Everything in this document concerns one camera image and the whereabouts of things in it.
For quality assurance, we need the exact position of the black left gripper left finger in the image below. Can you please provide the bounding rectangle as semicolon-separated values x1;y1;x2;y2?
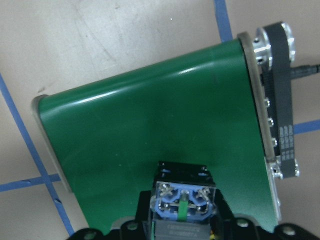
119;190;154;240

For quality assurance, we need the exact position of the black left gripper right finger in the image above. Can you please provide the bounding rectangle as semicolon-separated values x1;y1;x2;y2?
212;189;258;240

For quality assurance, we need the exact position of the green conveyor belt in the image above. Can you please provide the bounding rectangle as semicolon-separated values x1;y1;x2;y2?
31;21;301;236

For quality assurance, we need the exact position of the red black power cable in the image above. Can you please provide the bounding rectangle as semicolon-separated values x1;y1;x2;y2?
289;63;320;79

